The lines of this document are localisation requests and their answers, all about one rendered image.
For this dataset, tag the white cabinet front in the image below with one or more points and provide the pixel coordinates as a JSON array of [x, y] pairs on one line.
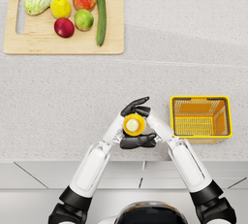
[[32, 177]]

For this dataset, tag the green apple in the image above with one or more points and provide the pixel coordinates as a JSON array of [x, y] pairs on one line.
[[84, 19]]

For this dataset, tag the dark round robot body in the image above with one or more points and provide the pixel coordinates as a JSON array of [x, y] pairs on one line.
[[150, 215]]

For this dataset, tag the yellow slatted basket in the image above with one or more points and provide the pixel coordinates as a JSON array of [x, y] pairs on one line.
[[193, 126]]

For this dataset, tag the green cucumber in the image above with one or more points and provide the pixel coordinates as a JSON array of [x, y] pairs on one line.
[[101, 17]]

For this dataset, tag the dark red plum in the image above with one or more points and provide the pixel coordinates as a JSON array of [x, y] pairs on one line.
[[64, 27]]

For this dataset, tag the wooden cutting board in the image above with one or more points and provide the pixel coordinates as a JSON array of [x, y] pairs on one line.
[[38, 42]]

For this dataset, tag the yellow lemon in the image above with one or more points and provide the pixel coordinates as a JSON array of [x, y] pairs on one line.
[[60, 7]]

